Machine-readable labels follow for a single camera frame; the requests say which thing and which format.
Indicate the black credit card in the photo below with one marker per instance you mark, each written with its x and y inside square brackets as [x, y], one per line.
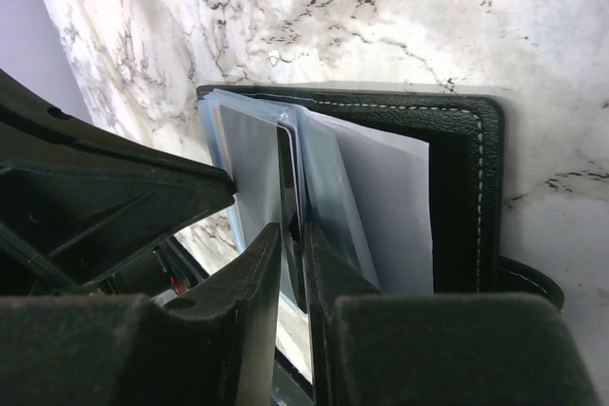
[291, 225]

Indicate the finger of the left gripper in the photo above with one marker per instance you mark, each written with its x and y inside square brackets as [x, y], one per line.
[78, 203]

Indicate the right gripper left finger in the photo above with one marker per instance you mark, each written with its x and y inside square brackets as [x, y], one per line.
[214, 345]

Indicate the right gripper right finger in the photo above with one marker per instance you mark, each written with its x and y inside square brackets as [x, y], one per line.
[371, 348]

